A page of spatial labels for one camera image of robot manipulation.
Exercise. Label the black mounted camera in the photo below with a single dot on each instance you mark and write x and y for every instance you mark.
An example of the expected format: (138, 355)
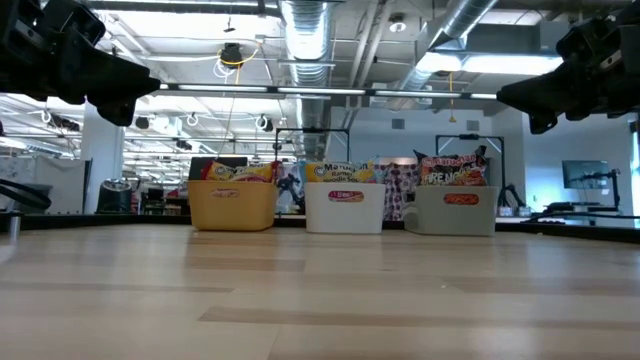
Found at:
(231, 52)

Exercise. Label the silver ventilation duct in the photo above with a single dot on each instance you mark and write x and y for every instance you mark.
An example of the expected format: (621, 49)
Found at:
(310, 50)

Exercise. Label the LED light bar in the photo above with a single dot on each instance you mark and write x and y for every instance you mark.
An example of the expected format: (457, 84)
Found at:
(320, 91)

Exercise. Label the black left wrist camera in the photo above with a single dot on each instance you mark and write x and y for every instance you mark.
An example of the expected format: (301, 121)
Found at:
(75, 20)

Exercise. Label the blue Maruchan ramen pack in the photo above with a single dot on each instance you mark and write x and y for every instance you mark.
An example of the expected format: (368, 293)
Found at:
(337, 172)

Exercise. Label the small silver cylinder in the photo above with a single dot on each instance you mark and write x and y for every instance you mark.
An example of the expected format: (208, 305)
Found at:
(14, 225)

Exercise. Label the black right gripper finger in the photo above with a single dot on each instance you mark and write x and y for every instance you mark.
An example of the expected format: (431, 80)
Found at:
(540, 95)
(542, 124)

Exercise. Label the person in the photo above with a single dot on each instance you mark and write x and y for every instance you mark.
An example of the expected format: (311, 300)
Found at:
(400, 192)

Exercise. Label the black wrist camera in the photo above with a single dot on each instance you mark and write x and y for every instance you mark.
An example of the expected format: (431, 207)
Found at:
(75, 20)
(585, 42)

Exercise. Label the orange plastic bin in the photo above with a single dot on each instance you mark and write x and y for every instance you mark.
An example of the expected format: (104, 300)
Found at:
(232, 210)

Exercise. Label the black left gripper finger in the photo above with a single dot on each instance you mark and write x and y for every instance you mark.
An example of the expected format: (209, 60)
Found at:
(117, 112)
(110, 75)

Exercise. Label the grey partition panel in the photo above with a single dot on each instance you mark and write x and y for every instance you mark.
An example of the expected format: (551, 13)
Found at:
(50, 180)

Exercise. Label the black monitor screen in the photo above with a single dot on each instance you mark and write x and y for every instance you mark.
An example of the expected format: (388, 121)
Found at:
(585, 174)

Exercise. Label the black metal rig frame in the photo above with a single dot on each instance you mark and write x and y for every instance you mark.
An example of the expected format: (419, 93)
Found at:
(100, 220)

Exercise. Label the black metal stand frame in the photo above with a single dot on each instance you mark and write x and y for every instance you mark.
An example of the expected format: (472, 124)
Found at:
(470, 136)

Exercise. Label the red Maruchan ramen pack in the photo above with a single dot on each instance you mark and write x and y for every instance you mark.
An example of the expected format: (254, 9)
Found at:
(240, 172)

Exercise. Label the black Maruchan noodle pack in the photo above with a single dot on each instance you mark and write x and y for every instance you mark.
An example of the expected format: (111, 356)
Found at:
(452, 172)

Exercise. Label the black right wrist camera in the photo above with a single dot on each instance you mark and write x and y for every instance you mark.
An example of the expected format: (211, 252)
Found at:
(585, 42)

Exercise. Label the white plastic bin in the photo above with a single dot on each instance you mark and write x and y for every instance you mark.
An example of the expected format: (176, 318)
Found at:
(345, 217)

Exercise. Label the black tripod device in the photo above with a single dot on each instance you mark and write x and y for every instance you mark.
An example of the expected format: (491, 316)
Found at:
(512, 197)

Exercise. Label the black background robot arm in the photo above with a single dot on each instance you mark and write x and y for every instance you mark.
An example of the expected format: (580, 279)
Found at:
(291, 189)

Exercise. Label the white ceiling light panel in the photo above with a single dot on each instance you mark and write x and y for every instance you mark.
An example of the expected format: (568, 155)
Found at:
(510, 64)

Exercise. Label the grey plastic bin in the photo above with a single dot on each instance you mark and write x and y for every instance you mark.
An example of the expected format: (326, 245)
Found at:
(455, 220)

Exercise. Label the black curved tube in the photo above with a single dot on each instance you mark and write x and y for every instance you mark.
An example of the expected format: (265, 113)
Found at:
(25, 195)

